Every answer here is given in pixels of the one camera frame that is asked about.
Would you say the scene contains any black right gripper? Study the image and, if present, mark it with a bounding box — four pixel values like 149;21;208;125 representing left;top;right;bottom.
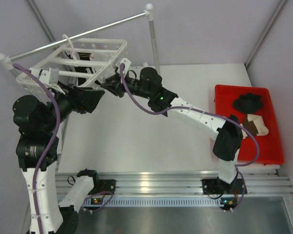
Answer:
101;74;152;100

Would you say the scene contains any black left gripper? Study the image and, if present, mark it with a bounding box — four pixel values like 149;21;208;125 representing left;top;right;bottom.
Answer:
41;79;105;131

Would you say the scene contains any white plastic clip hanger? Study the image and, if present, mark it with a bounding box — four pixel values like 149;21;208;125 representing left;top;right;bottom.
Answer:
16;34;129;92

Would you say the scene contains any brown cream striped sock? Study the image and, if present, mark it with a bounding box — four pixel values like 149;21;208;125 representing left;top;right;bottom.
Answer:
241;114;269;137

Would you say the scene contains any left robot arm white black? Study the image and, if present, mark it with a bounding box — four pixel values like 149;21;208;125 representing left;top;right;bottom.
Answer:
13;85;104;234

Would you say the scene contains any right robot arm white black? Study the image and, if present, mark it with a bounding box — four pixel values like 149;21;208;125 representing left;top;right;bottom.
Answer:
100;67;243;195

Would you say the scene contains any metal drying rack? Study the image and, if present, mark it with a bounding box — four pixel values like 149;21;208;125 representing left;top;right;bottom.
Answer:
0;2;162;156

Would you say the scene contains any black sock pile in tray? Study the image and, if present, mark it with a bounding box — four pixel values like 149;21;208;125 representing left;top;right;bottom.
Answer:
233;93;263;114

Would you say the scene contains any red plastic tray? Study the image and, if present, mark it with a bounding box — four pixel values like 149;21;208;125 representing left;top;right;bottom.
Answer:
215;84;284;165

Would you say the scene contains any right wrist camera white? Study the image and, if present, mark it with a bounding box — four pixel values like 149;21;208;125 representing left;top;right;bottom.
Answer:
116;58;131;74

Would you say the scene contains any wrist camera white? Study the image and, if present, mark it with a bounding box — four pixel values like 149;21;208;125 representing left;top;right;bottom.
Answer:
116;58;131;74
30;67;59;85

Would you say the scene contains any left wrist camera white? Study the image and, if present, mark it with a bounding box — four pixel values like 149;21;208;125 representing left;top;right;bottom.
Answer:
30;67;59;85

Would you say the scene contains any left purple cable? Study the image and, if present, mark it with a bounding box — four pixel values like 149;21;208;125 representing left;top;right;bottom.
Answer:
12;62;113;234

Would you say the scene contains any purple cable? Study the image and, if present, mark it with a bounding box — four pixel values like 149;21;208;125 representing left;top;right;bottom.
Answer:
12;62;113;234
119;62;261;213

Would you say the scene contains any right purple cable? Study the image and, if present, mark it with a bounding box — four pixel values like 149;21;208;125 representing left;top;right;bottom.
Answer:
119;62;261;213

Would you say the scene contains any aluminium mounting rail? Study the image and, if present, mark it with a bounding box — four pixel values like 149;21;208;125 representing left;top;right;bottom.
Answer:
55;170;293;208

